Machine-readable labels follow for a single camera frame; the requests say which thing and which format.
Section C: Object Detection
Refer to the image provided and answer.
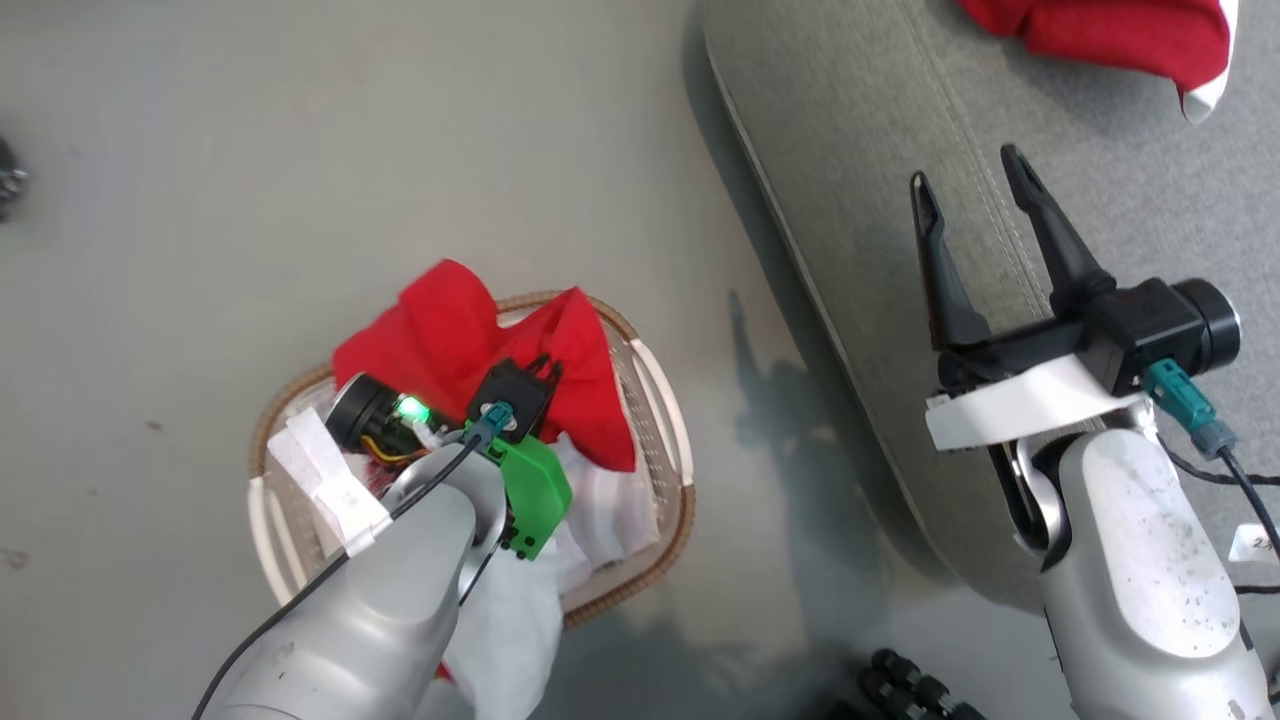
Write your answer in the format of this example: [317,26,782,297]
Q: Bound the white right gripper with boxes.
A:
[909,144,1153,453]

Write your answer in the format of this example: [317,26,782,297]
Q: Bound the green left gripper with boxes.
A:
[463,422,574,562]

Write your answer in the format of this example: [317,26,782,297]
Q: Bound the plain red garment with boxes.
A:
[332,259,639,474]

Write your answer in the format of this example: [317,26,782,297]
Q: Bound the red jersey with white trim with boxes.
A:
[955,0,1241,124]

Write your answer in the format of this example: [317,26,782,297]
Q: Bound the grey fabric sofa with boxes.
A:
[700,0,1280,613]

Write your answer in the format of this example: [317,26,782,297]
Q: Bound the white garment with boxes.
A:
[415,430,663,720]

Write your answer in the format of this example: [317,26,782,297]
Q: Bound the woven laundry basket white rim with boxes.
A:
[247,289,697,631]

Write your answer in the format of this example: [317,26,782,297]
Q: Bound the white tape label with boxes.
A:
[1228,524,1280,563]
[267,407,393,558]

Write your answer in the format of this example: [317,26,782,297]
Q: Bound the black cable with teal plug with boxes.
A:
[1143,359,1280,561]
[190,402,516,720]

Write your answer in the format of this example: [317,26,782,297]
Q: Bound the black ribbed cable conduit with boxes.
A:
[828,647,993,720]

